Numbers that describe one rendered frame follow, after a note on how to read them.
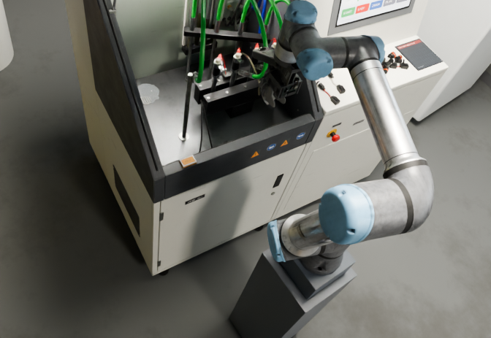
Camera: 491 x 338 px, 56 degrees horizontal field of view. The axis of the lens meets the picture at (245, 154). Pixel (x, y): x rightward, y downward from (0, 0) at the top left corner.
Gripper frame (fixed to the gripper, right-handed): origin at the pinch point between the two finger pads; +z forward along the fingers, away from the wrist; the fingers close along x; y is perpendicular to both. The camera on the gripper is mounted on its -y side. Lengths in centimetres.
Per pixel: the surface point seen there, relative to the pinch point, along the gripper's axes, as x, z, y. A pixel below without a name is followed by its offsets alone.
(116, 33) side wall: -32.6, -3.4, -37.2
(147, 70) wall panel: -14, 37, -57
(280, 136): 15.3, 30.2, -2.9
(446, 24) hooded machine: 162, 49, -44
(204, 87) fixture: -3.0, 25.3, -30.7
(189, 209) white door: -20, 61, -3
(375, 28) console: 75, 15, -27
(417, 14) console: 100, 15, -28
